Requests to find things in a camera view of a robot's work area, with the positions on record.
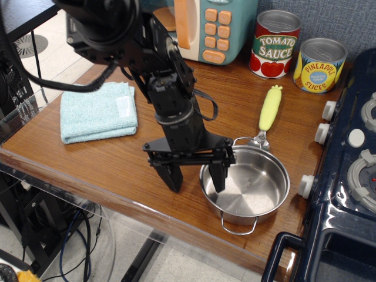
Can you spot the spoon with yellow handle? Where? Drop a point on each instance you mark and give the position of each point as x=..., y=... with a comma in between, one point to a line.
x=267, y=117

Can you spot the toy microwave teal cream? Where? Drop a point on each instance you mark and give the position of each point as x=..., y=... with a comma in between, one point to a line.
x=207, y=31

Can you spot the stainless steel pot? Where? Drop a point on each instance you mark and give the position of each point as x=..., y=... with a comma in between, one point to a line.
x=256, y=186

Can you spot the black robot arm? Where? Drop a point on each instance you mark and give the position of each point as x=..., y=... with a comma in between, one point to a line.
x=120, y=34

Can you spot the black side desk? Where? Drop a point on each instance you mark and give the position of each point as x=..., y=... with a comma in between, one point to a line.
x=20, y=17

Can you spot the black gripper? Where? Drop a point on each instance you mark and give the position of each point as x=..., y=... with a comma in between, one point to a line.
x=187, y=142

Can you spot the light blue folded towel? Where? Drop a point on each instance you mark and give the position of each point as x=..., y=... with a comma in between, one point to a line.
x=106, y=113

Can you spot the yellow object at corner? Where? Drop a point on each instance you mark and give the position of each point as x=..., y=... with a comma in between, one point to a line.
x=27, y=276

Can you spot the dark blue toy stove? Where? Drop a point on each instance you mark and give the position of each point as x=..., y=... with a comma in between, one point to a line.
x=338, y=242

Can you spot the pineapple slices can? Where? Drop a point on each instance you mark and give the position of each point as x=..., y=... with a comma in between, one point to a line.
x=319, y=65

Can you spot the tomato sauce can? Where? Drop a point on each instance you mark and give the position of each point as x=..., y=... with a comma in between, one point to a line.
x=274, y=42

